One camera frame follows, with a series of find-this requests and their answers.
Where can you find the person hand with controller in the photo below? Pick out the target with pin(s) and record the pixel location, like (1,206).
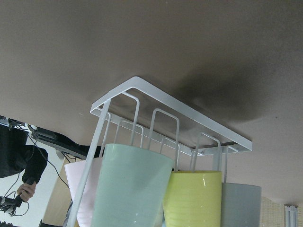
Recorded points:
(26,191)

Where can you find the yellow cup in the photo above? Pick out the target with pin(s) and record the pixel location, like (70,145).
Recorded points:
(193,199)

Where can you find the grey cup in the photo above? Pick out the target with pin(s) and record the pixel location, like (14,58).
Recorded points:
(241,204)

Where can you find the mint green cup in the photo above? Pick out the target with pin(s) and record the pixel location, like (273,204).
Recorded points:
(131,187)

